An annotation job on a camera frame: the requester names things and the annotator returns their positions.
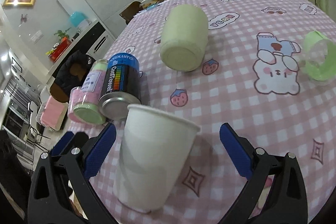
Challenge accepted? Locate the white paper cup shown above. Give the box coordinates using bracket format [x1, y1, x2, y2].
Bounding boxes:
[113, 104, 201, 213]

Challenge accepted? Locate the clear green-banded plastic cup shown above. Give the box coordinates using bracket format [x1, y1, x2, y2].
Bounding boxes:
[302, 31, 335, 83]

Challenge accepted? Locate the pink cushioned stool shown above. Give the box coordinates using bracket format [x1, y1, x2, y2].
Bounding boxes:
[39, 96, 68, 131]

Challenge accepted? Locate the pink green towel bottle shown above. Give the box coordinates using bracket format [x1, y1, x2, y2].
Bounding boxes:
[68, 59, 108, 125]

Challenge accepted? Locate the black blue cool towel can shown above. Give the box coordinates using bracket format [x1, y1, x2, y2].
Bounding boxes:
[98, 52, 141, 121]

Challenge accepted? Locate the black jacket on chair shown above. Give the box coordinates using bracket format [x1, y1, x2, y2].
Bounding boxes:
[50, 51, 96, 103]

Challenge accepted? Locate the red planter with plant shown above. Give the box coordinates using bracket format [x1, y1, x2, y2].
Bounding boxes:
[46, 28, 72, 63]

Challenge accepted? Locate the white cabinet counter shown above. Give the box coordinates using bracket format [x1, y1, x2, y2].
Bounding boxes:
[45, 20, 116, 85]

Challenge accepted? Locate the dark chair at far left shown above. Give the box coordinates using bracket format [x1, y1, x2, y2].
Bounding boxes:
[120, 1, 143, 24]

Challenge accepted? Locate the pink checkered cartoon tablecloth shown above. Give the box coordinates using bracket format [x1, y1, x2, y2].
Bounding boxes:
[67, 0, 336, 224]

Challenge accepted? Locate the pale green towel roll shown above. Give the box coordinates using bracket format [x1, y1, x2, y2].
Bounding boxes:
[160, 5, 209, 72]

